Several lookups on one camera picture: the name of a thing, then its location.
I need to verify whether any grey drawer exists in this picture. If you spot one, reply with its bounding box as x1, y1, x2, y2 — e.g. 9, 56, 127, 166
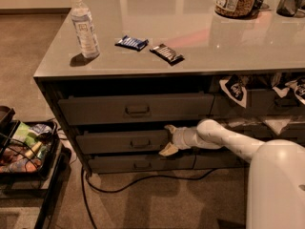
58, 93, 214, 125
193, 149, 248, 170
76, 130, 172, 155
210, 89, 305, 118
225, 123, 305, 146
88, 152, 195, 174

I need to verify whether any blue candy bar wrapper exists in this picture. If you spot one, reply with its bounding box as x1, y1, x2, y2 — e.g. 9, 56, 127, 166
115, 35, 149, 52

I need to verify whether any black wire basket cart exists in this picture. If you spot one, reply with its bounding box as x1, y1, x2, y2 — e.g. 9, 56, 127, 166
0, 106, 71, 229

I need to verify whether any green snack bag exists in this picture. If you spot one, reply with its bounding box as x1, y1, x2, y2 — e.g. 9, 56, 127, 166
10, 122, 52, 158

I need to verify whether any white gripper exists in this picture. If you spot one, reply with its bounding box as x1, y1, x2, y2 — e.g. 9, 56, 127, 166
159, 125, 190, 156

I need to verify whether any clear plastic water bottle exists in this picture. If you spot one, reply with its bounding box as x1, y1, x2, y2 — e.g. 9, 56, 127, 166
71, 0, 100, 59

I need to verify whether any dark brown candy bar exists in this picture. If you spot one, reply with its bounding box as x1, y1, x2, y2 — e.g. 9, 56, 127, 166
150, 44, 184, 65

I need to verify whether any dark glass container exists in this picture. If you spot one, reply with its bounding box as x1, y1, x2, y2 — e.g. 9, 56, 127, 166
276, 0, 303, 17

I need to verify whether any grey drawer cabinet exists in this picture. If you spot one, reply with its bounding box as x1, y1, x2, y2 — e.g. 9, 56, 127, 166
34, 0, 305, 173

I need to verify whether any black white snack bag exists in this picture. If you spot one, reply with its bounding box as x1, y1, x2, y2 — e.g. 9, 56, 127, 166
219, 74, 247, 108

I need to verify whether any white plastic bag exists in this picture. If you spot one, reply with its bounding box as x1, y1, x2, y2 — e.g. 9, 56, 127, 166
223, 115, 293, 135

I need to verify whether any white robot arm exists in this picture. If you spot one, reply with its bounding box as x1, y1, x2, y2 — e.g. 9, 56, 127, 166
160, 119, 305, 229

